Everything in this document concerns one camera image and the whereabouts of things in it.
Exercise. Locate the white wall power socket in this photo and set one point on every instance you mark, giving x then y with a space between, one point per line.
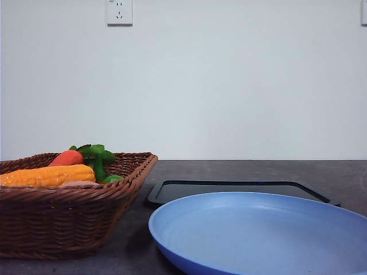
119 13

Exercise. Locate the brown egg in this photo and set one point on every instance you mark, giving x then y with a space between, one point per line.
82 184

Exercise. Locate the brown wicker basket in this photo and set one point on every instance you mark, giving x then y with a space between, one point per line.
66 222

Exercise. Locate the yellow toy corn cob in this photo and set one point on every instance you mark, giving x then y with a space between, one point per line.
49 176

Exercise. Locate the black rectangular tray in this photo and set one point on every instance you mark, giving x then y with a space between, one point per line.
166 191

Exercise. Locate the green toy leafy vegetable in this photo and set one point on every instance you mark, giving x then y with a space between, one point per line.
97 158

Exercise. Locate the blue round plate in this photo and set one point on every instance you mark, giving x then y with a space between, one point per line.
262 233

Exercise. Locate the orange toy carrot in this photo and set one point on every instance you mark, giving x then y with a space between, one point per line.
69 157

